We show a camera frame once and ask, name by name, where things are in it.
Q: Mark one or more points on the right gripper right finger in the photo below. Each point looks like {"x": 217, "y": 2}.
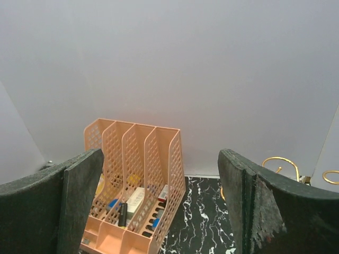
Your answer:
{"x": 271, "y": 213}

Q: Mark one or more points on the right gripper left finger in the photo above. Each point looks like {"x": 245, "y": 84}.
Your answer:
{"x": 47, "y": 212}

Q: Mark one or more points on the yellow spiral notebook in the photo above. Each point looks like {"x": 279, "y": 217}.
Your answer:
{"x": 100, "y": 185}

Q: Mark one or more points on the blue grey stamp left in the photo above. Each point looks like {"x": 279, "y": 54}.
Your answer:
{"x": 111, "y": 205}

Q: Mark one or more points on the blue grey stamp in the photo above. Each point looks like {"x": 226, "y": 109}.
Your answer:
{"x": 155, "y": 223}
{"x": 111, "y": 205}

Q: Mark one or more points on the black marker block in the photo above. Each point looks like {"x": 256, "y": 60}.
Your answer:
{"x": 123, "y": 212}

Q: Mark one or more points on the white paper box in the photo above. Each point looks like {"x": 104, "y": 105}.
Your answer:
{"x": 135, "y": 200}

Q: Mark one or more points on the yellow grey eraser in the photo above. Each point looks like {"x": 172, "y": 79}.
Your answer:
{"x": 134, "y": 180}

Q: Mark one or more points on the peach plastic file organizer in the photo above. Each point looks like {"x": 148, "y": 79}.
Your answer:
{"x": 154, "y": 153}

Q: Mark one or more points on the red white small box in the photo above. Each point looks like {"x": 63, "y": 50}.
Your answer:
{"x": 162, "y": 197}

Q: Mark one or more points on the blue grey stamp right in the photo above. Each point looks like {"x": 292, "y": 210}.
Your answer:
{"x": 155, "y": 223}

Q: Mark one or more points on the gold wire glass rack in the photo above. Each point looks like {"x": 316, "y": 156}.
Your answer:
{"x": 286, "y": 164}

